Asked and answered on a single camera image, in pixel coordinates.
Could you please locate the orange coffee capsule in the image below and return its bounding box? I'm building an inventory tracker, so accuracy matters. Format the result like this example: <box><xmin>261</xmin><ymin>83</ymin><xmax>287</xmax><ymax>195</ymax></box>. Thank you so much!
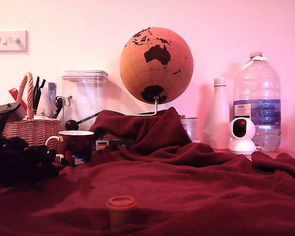
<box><xmin>105</xmin><ymin>196</ymin><xmax>138</xmax><ymax>231</ymax></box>

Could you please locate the dark printed mug white inside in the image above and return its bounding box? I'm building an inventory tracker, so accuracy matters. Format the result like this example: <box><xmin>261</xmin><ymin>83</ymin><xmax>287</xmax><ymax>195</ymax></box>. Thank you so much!
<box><xmin>45</xmin><ymin>130</ymin><xmax>95</xmax><ymax>168</ymax></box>

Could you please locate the black coffee scoop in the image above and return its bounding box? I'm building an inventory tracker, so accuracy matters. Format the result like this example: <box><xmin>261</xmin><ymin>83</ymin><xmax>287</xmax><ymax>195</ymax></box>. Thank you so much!
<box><xmin>65</xmin><ymin>112</ymin><xmax>102</xmax><ymax>131</ymax></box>

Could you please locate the blue and white utensil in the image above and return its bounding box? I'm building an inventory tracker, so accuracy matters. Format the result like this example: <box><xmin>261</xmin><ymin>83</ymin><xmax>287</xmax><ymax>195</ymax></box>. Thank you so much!
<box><xmin>48</xmin><ymin>82</ymin><xmax>58</xmax><ymax>116</ymax></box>

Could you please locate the black kitchen utensil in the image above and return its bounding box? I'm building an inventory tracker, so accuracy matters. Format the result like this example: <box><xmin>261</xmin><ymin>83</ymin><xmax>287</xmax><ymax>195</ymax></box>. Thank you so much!
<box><xmin>33</xmin><ymin>76</ymin><xmax>40</xmax><ymax>111</ymax></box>
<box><xmin>37</xmin><ymin>79</ymin><xmax>47</xmax><ymax>111</ymax></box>

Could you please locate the dark box with flag print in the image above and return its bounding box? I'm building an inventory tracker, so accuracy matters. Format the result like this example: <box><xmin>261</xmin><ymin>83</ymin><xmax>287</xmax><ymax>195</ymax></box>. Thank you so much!
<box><xmin>95</xmin><ymin>139</ymin><xmax>138</xmax><ymax>151</ymax></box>

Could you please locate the red flat box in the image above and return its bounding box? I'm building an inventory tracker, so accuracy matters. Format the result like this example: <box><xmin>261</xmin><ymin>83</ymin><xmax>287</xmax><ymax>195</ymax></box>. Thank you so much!
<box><xmin>8</xmin><ymin>88</ymin><xmax>28</xmax><ymax>116</ymax></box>

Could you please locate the clear container with white lid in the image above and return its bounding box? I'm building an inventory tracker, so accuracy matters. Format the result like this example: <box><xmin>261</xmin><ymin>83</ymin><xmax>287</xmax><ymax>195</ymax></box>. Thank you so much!
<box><xmin>61</xmin><ymin>70</ymin><xmax>109</xmax><ymax>132</ymax></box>

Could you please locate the grey cardboard box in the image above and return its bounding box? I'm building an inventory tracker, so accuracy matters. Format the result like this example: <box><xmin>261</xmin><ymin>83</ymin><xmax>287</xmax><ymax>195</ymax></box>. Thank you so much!
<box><xmin>103</xmin><ymin>132</ymin><xmax>136</xmax><ymax>141</ymax></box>

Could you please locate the cork globe on metal stand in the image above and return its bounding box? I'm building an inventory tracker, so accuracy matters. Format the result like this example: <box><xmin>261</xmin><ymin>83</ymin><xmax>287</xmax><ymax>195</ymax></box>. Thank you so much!
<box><xmin>119</xmin><ymin>27</ymin><xmax>195</xmax><ymax>116</ymax></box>

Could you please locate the dark red fleece blanket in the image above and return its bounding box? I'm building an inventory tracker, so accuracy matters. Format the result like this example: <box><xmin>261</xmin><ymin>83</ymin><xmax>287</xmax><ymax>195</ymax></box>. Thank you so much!
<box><xmin>0</xmin><ymin>107</ymin><xmax>295</xmax><ymax>236</ymax></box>

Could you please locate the white metal tin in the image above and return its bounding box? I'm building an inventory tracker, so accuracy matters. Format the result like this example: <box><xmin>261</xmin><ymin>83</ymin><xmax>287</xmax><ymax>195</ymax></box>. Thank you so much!
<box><xmin>179</xmin><ymin>115</ymin><xmax>201</xmax><ymax>143</ymax></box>

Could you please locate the white flask bottle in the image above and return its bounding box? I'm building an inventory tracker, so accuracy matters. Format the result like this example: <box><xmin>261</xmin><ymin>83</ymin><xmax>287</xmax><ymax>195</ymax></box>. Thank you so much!
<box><xmin>209</xmin><ymin>77</ymin><xmax>231</xmax><ymax>150</ymax></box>

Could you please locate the large clear water bottle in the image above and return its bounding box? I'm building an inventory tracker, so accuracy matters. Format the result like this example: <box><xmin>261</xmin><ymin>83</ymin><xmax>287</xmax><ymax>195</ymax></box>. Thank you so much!
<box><xmin>233</xmin><ymin>51</ymin><xmax>282</xmax><ymax>152</ymax></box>

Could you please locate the wicker basket with handle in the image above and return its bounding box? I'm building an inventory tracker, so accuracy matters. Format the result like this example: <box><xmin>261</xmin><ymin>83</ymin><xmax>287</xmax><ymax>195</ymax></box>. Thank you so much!
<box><xmin>2</xmin><ymin>72</ymin><xmax>61</xmax><ymax>150</ymax></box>

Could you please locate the wire utensil rack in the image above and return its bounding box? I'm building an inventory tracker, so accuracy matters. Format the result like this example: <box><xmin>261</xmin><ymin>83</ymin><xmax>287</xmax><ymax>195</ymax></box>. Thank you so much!
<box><xmin>34</xmin><ymin>109</ymin><xmax>61</xmax><ymax>119</ymax></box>

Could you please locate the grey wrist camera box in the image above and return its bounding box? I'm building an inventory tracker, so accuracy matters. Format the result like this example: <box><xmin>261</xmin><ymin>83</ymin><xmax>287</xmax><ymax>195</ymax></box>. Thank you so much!
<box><xmin>4</xmin><ymin>102</ymin><xmax>28</xmax><ymax>120</ymax></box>

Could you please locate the brown handled utensil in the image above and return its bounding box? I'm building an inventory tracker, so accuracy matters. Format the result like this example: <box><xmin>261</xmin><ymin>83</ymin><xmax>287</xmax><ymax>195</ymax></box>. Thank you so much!
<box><xmin>55</xmin><ymin>96</ymin><xmax>64</xmax><ymax>116</ymax></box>

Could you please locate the white wall light switch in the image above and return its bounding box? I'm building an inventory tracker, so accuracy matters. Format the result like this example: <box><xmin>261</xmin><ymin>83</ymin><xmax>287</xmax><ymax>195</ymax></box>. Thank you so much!
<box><xmin>0</xmin><ymin>29</ymin><xmax>28</xmax><ymax>53</ymax></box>

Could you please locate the small white round camera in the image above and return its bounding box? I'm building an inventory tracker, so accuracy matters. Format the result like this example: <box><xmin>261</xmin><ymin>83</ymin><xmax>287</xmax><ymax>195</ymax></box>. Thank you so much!
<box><xmin>227</xmin><ymin>118</ymin><xmax>257</xmax><ymax>155</ymax></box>

